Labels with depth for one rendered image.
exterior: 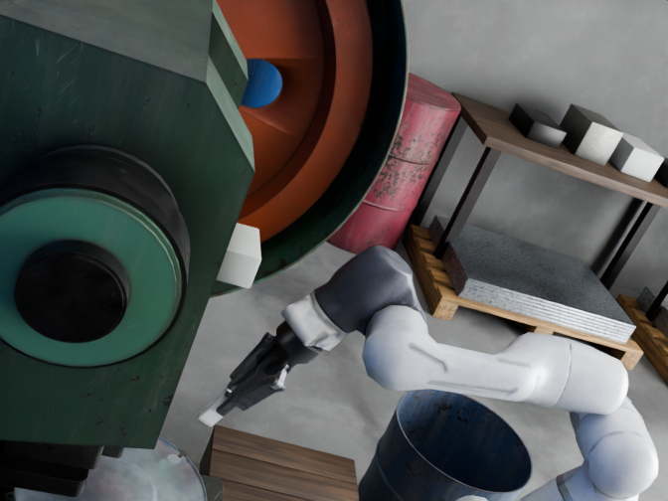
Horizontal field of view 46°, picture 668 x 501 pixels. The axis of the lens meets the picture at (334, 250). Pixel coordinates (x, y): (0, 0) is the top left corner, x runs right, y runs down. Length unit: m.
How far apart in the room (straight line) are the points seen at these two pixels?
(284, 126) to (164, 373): 0.59
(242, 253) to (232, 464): 1.28
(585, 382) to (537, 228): 3.90
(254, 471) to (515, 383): 1.03
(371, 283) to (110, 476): 0.51
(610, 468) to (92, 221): 0.87
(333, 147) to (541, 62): 3.42
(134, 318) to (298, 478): 1.42
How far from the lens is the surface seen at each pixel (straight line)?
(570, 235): 5.22
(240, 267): 0.82
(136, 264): 0.68
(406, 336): 1.10
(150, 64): 0.73
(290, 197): 1.36
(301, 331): 1.14
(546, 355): 1.21
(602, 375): 1.26
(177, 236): 0.69
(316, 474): 2.13
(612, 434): 1.28
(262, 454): 2.11
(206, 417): 1.31
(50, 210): 0.67
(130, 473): 1.32
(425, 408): 2.47
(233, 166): 0.76
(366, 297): 1.15
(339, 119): 1.31
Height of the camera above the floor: 1.71
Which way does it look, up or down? 25 degrees down
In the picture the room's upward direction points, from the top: 23 degrees clockwise
